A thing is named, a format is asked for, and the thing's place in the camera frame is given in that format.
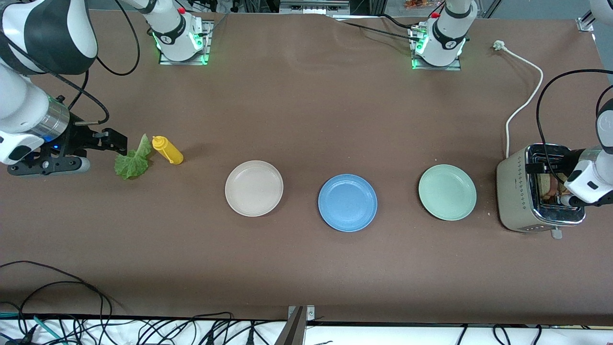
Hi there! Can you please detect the green lettuce leaf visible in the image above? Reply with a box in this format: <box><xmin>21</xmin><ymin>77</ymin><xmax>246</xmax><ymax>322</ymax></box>
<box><xmin>114</xmin><ymin>134</ymin><xmax>153</xmax><ymax>180</ymax></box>

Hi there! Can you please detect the yellow squeeze sauce bottle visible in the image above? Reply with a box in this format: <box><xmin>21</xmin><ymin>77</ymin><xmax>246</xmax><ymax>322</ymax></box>
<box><xmin>152</xmin><ymin>136</ymin><xmax>184</xmax><ymax>165</ymax></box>

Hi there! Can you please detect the green round plate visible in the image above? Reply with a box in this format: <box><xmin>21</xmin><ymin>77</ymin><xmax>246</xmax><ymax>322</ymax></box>
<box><xmin>418</xmin><ymin>164</ymin><xmax>477</xmax><ymax>221</ymax></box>

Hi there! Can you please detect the beige round plate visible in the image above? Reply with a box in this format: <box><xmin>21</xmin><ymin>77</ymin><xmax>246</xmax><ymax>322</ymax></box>
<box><xmin>225</xmin><ymin>160</ymin><xmax>284</xmax><ymax>218</ymax></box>

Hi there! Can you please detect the blue round plate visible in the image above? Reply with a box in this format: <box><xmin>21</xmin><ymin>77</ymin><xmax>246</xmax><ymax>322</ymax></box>
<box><xmin>318</xmin><ymin>173</ymin><xmax>378</xmax><ymax>233</ymax></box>

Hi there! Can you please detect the beige chrome toaster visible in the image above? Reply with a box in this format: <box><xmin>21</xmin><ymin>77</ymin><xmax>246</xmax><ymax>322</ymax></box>
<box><xmin>496</xmin><ymin>143</ymin><xmax>587</xmax><ymax>240</ymax></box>

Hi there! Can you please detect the silver metal box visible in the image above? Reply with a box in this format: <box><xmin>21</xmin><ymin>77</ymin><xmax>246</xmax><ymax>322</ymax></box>
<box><xmin>279</xmin><ymin>0</ymin><xmax>350</xmax><ymax>14</ymax></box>

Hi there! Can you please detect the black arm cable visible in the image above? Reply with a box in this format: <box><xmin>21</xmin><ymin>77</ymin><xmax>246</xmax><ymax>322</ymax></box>
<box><xmin>536</xmin><ymin>69</ymin><xmax>613</xmax><ymax>185</ymax></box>
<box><xmin>10</xmin><ymin>0</ymin><xmax>140</xmax><ymax>127</ymax></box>

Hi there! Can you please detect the white toaster power cord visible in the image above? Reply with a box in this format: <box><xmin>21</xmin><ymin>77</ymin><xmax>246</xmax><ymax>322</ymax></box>
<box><xmin>493</xmin><ymin>40</ymin><xmax>545</xmax><ymax>159</ymax></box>

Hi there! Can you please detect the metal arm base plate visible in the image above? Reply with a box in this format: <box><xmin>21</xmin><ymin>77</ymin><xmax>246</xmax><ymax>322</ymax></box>
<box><xmin>159</xmin><ymin>20</ymin><xmax>212</xmax><ymax>65</ymax></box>
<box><xmin>409</xmin><ymin>26</ymin><xmax>463</xmax><ymax>71</ymax></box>

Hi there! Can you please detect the long black looped cable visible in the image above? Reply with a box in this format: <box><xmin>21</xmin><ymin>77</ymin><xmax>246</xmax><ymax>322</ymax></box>
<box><xmin>0</xmin><ymin>260</ymin><xmax>114</xmax><ymax>336</ymax></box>

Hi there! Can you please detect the teal cable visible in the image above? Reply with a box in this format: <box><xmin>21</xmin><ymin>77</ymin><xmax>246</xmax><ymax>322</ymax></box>
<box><xmin>0</xmin><ymin>311</ymin><xmax>64</xmax><ymax>345</ymax></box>

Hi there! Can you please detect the thin black base cable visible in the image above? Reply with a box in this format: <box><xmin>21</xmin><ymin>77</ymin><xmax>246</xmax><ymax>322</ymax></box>
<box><xmin>330</xmin><ymin>13</ymin><xmax>424</xmax><ymax>41</ymax></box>

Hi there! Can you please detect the grey metal bracket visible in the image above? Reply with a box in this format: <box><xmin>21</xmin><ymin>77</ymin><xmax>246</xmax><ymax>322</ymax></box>
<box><xmin>274</xmin><ymin>305</ymin><xmax>316</xmax><ymax>345</ymax></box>

